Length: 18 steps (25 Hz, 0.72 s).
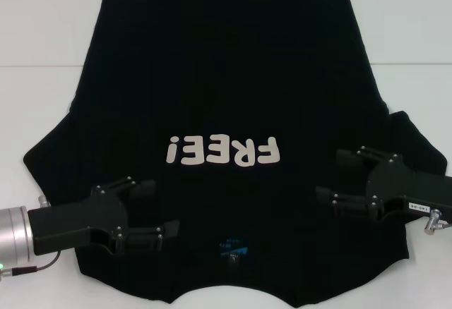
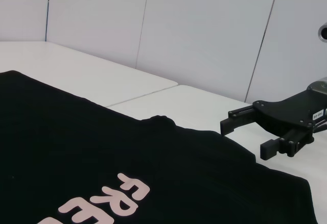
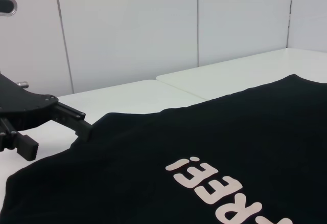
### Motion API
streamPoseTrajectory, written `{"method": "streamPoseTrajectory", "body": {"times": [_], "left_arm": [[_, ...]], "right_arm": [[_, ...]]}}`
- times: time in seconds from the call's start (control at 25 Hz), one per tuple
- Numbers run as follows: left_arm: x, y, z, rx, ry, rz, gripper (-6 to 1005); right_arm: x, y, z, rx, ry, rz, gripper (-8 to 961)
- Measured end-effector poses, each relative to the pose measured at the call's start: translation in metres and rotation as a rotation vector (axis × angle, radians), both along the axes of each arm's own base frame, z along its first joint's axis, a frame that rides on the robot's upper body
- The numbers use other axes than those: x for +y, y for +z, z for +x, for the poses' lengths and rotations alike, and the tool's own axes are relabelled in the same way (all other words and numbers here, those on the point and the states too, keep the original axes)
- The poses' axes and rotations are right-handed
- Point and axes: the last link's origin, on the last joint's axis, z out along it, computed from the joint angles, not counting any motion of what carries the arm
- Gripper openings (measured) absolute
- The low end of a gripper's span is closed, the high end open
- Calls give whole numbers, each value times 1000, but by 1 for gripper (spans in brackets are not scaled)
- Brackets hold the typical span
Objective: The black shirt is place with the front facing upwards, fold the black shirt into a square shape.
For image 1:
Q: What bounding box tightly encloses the left gripper cable with plug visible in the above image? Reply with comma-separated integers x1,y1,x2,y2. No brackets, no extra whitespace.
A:
0,195,61,281

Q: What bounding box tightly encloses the right gripper cable with plug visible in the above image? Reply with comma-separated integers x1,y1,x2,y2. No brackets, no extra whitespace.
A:
422,208,452,236

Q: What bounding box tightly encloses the gripper cable with plug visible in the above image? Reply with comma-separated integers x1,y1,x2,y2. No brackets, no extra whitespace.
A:
0,195,61,281
422,208,452,236

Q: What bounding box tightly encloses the black shirt with FREE print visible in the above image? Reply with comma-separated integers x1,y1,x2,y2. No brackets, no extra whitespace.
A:
20,0,448,299

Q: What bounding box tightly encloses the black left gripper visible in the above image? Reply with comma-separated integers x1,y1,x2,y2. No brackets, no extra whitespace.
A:
27,176,181,256

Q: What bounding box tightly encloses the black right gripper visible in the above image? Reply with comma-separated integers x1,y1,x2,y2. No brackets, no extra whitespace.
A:
315,145,452,224

